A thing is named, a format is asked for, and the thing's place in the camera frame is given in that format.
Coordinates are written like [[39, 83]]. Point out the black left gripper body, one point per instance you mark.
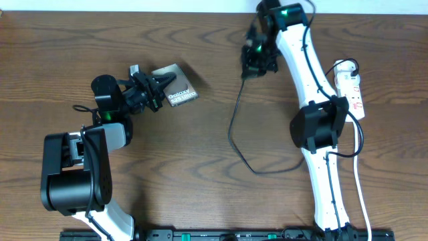
[[142, 96]]

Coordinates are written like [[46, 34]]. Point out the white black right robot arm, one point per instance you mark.
[[317, 126]]

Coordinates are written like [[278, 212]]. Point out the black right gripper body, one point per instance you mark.
[[263, 58]]

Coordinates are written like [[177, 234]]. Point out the white power strip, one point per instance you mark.
[[348, 85]]

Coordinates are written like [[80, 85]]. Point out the Galaxy smartphone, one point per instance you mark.
[[180, 90]]

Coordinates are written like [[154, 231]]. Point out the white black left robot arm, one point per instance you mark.
[[76, 178]]

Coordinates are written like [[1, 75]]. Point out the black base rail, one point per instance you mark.
[[242, 235]]

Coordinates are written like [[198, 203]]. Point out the white charger plug adapter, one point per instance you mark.
[[344, 66]]

